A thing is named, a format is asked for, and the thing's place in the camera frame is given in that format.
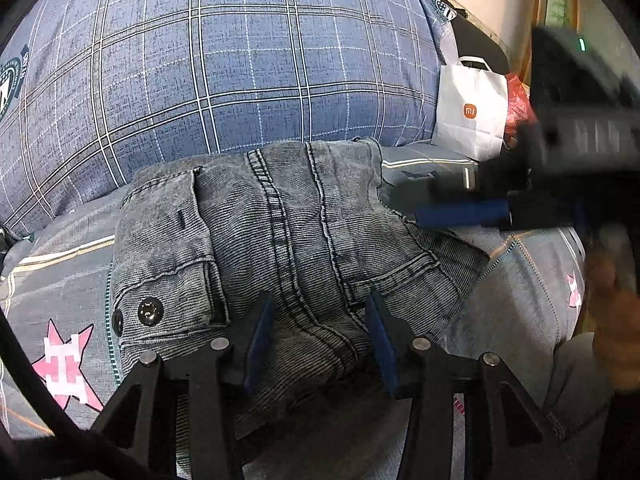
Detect grey denim pants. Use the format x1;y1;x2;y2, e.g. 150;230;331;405
111;140;488;479

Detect person's right hand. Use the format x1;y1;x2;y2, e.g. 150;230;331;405
586;250;640;391

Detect red plastic bag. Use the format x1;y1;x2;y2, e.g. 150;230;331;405
503;73;535;148

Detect blue plaid pillow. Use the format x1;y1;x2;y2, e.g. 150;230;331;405
1;0;458;236

